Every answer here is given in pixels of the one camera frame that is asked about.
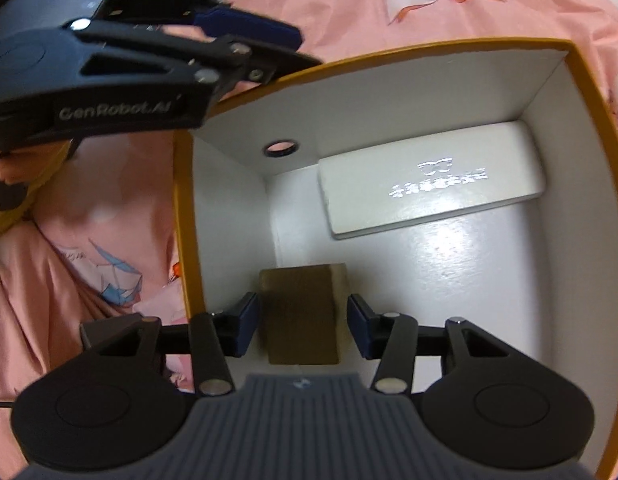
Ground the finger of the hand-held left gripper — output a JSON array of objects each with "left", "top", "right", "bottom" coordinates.
[
  {"left": 76, "top": 30, "right": 323, "bottom": 92},
  {"left": 91, "top": 0, "right": 304, "bottom": 50}
]

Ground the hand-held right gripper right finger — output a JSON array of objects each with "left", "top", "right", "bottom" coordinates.
[{"left": 347, "top": 293, "right": 522, "bottom": 395}]

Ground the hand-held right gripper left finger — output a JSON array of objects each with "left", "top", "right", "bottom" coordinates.
[{"left": 80, "top": 291, "right": 261, "bottom": 397}]

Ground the small brown cardboard box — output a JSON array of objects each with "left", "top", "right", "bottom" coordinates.
[{"left": 259, "top": 261, "right": 350, "bottom": 366}]

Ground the orange-rimmed white cardboard box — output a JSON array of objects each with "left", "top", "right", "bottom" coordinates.
[{"left": 173, "top": 37, "right": 618, "bottom": 480}]

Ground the person's left hand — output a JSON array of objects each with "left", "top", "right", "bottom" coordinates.
[{"left": 0, "top": 141, "right": 72, "bottom": 186}]

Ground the pink printed blanket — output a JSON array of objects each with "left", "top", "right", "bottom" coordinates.
[{"left": 0, "top": 0, "right": 618, "bottom": 480}]

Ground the white glasses case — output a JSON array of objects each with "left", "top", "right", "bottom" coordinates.
[{"left": 316, "top": 122, "right": 547, "bottom": 241}]

